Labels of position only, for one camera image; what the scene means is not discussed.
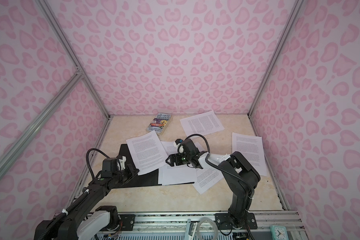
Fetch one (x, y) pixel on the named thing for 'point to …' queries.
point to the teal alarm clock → (279, 232)
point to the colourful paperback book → (159, 123)
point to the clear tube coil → (207, 218)
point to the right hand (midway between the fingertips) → (172, 158)
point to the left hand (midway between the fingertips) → (139, 167)
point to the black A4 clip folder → (151, 178)
